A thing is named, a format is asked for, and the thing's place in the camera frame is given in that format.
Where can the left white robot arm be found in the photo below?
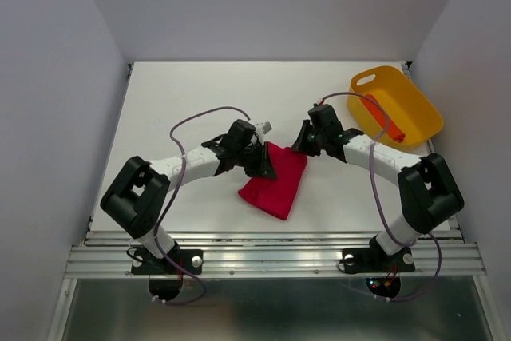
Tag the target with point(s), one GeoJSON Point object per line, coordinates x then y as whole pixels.
{"type": "Point", "coordinates": [136, 197]}

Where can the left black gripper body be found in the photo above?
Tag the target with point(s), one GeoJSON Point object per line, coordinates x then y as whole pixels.
{"type": "Point", "coordinates": [250, 157]}

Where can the aluminium rail frame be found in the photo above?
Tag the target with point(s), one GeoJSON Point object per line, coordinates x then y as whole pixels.
{"type": "Point", "coordinates": [267, 279]}

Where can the red t shirt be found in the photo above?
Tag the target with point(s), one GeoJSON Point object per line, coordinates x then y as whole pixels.
{"type": "Point", "coordinates": [276, 197]}

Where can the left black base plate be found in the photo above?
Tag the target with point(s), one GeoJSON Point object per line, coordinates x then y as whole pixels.
{"type": "Point", "coordinates": [167, 263]}

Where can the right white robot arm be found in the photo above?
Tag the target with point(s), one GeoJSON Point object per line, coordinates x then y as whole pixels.
{"type": "Point", "coordinates": [429, 194]}

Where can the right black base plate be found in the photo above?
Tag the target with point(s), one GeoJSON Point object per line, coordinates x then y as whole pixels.
{"type": "Point", "coordinates": [373, 260]}

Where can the orange rolled t shirt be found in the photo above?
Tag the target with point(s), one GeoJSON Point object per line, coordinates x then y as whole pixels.
{"type": "Point", "coordinates": [385, 117]}

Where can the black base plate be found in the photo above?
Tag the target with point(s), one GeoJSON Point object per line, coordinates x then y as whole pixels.
{"type": "Point", "coordinates": [373, 260]}
{"type": "Point", "coordinates": [167, 263]}

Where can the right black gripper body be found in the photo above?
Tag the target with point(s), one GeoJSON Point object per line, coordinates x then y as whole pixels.
{"type": "Point", "coordinates": [319, 138]}

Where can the yellow plastic basket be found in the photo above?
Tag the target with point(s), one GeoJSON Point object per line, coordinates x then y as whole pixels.
{"type": "Point", "coordinates": [413, 119]}

